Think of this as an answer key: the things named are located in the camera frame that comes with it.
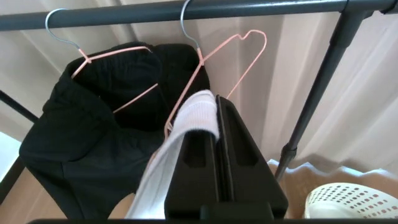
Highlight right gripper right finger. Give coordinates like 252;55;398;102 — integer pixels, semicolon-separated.
215;95;289;218

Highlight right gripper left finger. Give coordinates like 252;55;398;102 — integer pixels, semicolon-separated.
164;130;220;218

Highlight white garment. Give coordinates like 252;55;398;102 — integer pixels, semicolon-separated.
124;89;221;220

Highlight black shorts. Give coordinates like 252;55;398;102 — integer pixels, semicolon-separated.
18;42;211;220

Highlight pink clothes hanger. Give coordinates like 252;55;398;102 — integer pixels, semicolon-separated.
163;0;268;139
45;8;159;114

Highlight white laundry basket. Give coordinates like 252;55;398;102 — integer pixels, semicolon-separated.
303;182;398;220

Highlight black clothes rack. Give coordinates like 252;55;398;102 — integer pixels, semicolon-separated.
0;0;398;183

